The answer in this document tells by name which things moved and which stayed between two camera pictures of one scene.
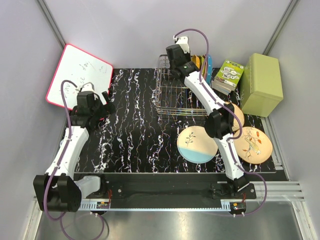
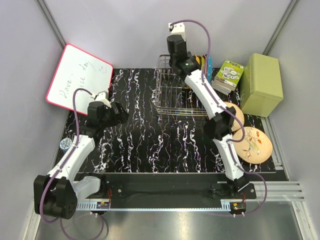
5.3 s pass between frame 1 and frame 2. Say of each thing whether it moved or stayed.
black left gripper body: moved
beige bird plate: stayed
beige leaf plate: stayed
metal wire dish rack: stayed
